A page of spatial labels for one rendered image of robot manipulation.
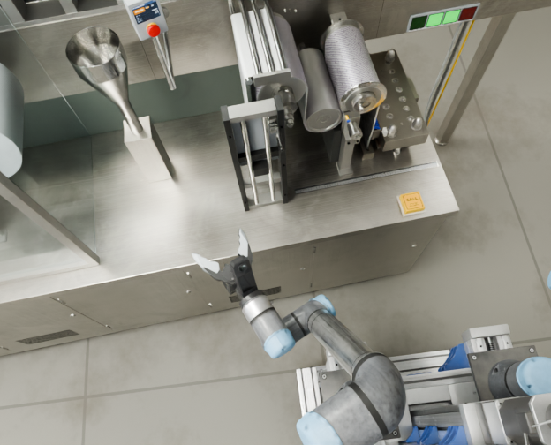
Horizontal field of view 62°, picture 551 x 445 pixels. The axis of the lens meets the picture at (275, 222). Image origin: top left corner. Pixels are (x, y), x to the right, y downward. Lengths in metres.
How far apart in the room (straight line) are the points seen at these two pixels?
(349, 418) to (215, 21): 1.21
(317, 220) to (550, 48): 2.47
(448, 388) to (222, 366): 1.15
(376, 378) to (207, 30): 1.17
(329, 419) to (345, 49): 1.07
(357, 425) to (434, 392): 0.82
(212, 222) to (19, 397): 1.51
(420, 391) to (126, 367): 1.48
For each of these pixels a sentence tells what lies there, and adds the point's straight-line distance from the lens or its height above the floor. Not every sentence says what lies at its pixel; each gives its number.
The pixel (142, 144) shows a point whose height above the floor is 1.14.
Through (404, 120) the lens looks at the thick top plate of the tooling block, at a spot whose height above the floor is 1.03.
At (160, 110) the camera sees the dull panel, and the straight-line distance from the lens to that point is 1.90.
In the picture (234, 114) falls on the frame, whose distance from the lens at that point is 1.23.
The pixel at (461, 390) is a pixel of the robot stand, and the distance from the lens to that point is 1.78.
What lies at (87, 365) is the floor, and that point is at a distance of 2.65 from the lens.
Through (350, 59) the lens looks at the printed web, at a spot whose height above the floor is 1.31.
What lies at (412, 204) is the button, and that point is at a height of 0.92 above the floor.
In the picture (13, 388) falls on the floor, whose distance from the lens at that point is 2.80.
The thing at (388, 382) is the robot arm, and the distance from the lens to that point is 0.98.
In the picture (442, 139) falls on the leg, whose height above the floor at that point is 0.06.
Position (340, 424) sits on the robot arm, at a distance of 0.95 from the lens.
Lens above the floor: 2.41
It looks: 66 degrees down
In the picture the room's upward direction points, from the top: 6 degrees counter-clockwise
